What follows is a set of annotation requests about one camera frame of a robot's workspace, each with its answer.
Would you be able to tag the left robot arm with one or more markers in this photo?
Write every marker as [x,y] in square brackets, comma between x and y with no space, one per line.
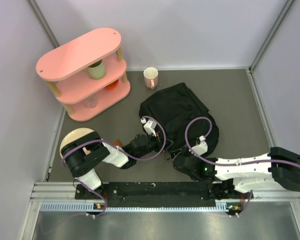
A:
[82,162]

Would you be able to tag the orange bowl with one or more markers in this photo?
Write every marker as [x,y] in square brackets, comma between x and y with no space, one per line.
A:
[112,85]

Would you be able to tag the pink mug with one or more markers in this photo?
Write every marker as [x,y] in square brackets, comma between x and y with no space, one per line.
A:
[151,75]

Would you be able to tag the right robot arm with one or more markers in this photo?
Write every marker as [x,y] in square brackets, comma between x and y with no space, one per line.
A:
[228,178]

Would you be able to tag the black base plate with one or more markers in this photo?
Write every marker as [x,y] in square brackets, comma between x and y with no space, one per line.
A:
[155,193]

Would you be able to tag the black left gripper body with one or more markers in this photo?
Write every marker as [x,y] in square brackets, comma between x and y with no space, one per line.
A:
[154,143]

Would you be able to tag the pink three-tier shelf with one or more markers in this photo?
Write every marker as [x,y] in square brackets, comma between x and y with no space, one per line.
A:
[61,68]

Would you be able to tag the pink cream plate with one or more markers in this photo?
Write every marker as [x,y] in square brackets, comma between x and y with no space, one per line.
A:
[74,135]

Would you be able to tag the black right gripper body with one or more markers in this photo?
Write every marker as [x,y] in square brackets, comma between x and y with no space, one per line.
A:
[187,153]

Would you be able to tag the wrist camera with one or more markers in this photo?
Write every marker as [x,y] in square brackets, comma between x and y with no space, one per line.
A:
[149,126]
[201,146]

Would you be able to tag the green mug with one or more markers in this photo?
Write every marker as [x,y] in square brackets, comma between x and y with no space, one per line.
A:
[95,71]

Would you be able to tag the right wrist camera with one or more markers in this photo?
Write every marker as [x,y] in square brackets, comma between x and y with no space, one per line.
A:
[201,146]

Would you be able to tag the slotted cable duct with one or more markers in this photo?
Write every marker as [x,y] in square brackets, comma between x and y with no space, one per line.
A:
[96,208]

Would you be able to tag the black student backpack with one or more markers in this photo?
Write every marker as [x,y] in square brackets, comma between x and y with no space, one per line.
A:
[174,108]

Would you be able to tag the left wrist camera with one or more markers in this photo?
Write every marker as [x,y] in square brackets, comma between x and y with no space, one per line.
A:
[149,126]

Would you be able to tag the clear glass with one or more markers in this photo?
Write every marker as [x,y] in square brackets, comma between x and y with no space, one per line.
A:
[91,102]

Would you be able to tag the brown leather wallet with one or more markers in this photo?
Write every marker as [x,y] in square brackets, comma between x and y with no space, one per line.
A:
[117,143]

